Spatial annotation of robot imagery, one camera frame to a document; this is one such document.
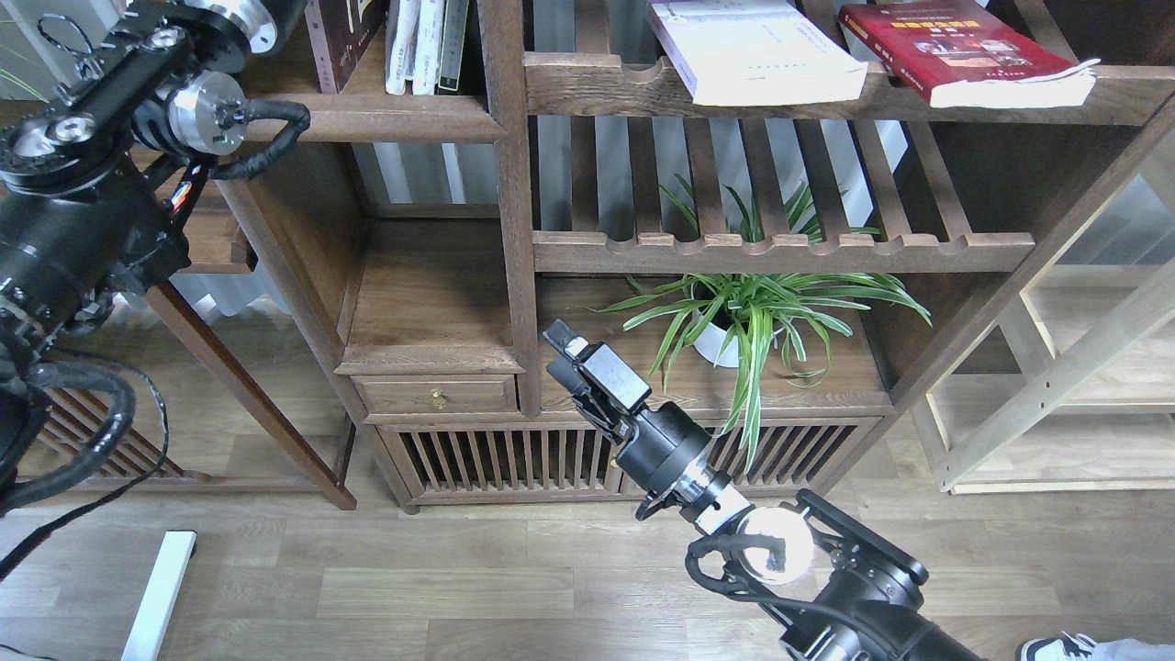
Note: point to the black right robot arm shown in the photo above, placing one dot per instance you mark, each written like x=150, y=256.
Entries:
x=838, y=590

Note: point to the white upright book left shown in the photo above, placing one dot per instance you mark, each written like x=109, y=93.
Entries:
x=402, y=20

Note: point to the potted spider plant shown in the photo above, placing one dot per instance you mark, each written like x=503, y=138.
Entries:
x=756, y=314

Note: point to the grey trouser leg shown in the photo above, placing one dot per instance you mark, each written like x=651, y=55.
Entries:
x=1132, y=650

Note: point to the dark wooden side shelf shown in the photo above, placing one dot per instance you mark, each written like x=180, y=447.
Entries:
x=215, y=244

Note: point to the white paperback book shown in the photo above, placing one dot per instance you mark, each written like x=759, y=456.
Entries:
x=753, y=54

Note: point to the dark wooden bookshelf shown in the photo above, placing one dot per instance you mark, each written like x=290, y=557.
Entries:
x=423, y=242

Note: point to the green plant leaves left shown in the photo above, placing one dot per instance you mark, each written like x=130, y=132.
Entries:
x=23, y=73

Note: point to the white upright book middle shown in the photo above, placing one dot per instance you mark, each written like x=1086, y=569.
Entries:
x=428, y=45

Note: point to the person's shoe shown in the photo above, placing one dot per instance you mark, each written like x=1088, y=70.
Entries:
x=1063, y=647

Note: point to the light wooden shelf frame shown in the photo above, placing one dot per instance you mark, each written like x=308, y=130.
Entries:
x=1089, y=403

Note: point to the dark green upright book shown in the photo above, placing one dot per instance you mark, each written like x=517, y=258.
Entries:
x=451, y=58

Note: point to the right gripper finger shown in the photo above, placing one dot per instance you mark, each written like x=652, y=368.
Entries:
x=569, y=344

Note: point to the white upright book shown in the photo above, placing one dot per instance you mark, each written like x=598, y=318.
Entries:
x=428, y=45
x=402, y=20

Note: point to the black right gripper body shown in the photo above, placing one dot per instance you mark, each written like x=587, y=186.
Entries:
x=662, y=450

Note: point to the red paperback book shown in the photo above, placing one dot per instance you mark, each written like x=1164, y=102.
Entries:
x=957, y=54

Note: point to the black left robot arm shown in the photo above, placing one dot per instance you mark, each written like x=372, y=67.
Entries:
x=100, y=185

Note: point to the maroon book white characters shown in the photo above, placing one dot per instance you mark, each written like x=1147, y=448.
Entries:
x=340, y=33

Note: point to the slatted wooden rack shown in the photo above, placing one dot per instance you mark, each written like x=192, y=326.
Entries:
x=26, y=381

